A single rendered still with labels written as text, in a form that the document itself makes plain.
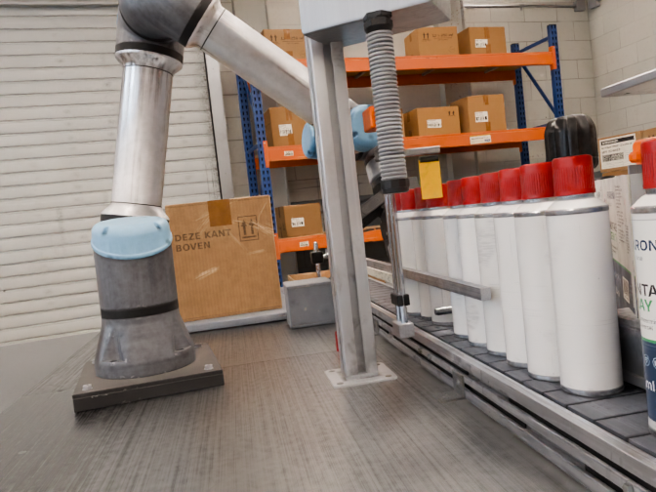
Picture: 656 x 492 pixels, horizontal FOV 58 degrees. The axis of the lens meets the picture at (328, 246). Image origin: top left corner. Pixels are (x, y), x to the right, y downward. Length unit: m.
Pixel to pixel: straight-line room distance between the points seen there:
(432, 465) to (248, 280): 0.92
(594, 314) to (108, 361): 0.67
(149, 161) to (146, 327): 0.30
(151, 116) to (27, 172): 4.19
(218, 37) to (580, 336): 0.70
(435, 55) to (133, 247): 4.47
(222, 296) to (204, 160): 3.85
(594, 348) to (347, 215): 0.39
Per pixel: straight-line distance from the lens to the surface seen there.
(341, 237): 0.80
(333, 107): 0.82
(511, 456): 0.58
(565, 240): 0.54
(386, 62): 0.72
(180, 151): 5.20
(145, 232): 0.92
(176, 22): 1.00
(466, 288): 0.70
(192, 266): 1.40
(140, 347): 0.92
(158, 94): 1.10
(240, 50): 1.00
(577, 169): 0.55
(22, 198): 5.23
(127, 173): 1.07
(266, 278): 1.41
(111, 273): 0.93
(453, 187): 0.78
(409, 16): 0.77
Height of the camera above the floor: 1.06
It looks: 3 degrees down
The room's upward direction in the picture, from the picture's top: 6 degrees counter-clockwise
